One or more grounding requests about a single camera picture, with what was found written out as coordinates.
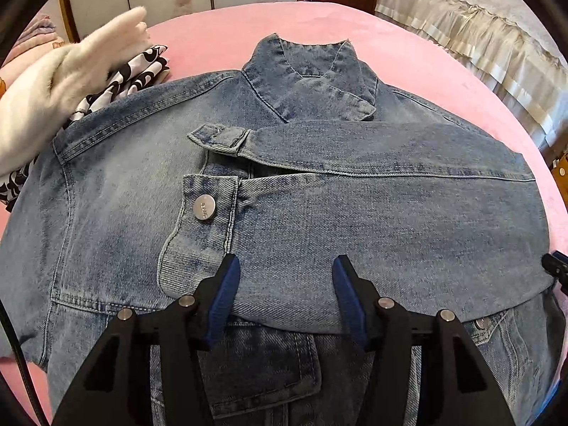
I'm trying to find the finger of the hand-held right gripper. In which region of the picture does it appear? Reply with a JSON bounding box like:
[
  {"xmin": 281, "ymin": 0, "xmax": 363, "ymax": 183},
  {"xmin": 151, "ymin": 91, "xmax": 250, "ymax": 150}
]
[{"xmin": 541, "ymin": 251, "xmax": 568, "ymax": 296}]

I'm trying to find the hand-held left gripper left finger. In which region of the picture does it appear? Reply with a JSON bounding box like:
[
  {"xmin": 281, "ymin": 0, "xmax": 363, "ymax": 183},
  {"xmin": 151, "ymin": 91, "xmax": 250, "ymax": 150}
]
[{"xmin": 51, "ymin": 254, "xmax": 241, "ymax": 426}]

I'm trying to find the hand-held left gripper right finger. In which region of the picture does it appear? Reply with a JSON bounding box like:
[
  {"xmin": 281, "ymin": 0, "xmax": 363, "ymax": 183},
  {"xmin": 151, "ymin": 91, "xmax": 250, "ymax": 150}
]
[{"xmin": 333, "ymin": 255, "xmax": 529, "ymax": 426}]

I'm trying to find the blue denim jacket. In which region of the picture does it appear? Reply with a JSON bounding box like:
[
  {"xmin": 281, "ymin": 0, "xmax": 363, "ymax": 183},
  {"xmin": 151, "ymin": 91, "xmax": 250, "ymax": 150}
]
[{"xmin": 0, "ymin": 33, "xmax": 555, "ymax": 426}]

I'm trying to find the black and white patterned garment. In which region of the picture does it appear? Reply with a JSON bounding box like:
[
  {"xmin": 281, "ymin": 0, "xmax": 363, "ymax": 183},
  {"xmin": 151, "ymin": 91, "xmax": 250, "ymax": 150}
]
[{"xmin": 0, "ymin": 44, "xmax": 171, "ymax": 211}]

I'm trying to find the pink bed blanket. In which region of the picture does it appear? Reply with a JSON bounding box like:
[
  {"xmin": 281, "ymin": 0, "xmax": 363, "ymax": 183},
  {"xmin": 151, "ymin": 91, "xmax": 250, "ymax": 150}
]
[{"xmin": 0, "ymin": 2, "xmax": 568, "ymax": 413}]

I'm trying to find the white fluffy garment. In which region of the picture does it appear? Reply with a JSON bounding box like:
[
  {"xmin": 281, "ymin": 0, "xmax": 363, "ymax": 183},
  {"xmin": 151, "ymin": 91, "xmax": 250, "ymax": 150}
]
[{"xmin": 0, "ymin": 6, "xmax": 149, "ymax": 176}]

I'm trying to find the pink folded cloth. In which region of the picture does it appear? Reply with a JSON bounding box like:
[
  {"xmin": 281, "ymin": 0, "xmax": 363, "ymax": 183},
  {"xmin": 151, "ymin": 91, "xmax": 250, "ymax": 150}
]
[{"xmin": 2, "ymin": 13, "xmax": 67, "ymax": 69}]

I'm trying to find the black cable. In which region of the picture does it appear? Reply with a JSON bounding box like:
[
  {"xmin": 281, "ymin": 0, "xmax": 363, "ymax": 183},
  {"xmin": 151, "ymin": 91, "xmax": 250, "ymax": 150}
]
[{"xmin": 0, "ymin": 299, "xmax": 49, "ymax": 426}]

